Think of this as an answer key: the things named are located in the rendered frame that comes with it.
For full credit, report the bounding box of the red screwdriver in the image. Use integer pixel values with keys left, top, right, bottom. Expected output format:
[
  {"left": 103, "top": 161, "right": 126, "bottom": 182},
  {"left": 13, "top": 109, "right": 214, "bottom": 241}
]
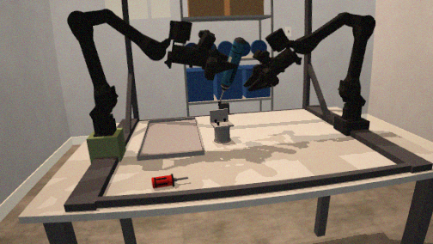
[{"left": 151, "top": 174, "right": 186, "bottom": 189}]

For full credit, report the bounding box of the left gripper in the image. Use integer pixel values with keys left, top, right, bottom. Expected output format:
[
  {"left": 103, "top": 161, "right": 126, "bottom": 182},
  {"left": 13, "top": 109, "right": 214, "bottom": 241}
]
[{"left": 243, "top": 56, "right": 286, "bottom": 92}]

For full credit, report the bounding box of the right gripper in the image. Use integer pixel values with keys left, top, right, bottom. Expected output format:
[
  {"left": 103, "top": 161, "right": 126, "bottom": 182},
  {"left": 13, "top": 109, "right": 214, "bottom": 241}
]
[{"left": 186, "top": 46, "right": 236, "bottom": 81}]

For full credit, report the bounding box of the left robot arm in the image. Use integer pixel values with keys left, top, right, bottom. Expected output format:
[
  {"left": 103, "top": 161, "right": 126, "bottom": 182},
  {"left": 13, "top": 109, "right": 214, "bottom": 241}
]
[{"left": 253, "top": 12, "right": 375, "bottom": 122}]

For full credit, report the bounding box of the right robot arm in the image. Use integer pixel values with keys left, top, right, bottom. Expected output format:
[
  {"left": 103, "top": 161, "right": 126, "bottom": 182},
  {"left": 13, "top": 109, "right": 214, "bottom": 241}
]
[{"left": 67, "top": 9, "right": 216, "bottom": 137}]

